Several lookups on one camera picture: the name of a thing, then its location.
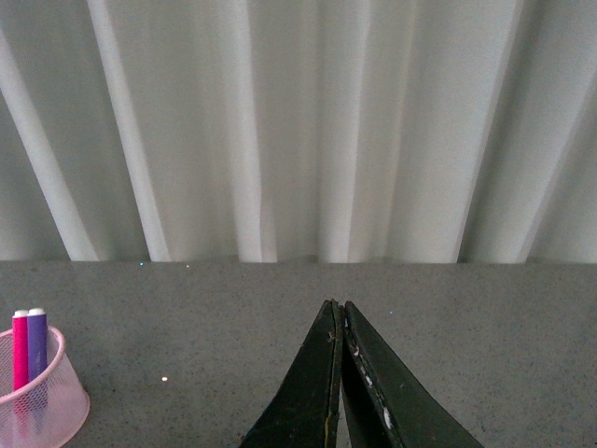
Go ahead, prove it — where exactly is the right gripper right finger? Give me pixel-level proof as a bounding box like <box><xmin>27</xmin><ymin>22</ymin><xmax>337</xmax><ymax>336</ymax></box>
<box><xmin>342</xmin><ymin>301</ymin><xmax>481</xmax><ymax>447</ymax></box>

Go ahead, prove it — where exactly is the white pleated curtain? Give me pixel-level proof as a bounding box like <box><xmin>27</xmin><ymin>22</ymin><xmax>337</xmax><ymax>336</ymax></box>
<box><xmin>1</xmin><ymin>1</ymin><xmax>596</xmax><ymax>263</ymax></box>

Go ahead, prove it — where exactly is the pink mesh pen cup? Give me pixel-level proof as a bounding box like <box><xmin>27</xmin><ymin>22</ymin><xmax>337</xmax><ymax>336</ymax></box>
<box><xmin>1</xmin><ymin>327</ymin><xmax>90</xmax><ymax>447</ymax></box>

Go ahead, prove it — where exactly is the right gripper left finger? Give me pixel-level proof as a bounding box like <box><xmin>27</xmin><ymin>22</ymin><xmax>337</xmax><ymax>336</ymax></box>
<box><xmin>241</xmin><ymin>301</ymin><xmax>344</xmax><ymax>447</ymax></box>

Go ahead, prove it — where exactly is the pink highlighter pen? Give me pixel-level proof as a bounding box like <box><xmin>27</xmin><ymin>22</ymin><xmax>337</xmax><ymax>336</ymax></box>
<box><xmin>11</xmin><ymin>309</ymin><xmax>30</xmax><ymax>421</ymax></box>

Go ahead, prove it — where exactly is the purple highlighter pen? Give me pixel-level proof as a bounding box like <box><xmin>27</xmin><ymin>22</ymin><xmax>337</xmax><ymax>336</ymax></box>
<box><xmin>25</xmin><ymin>307</ymin><xmax>49</xmax><ymax>433</ymax></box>

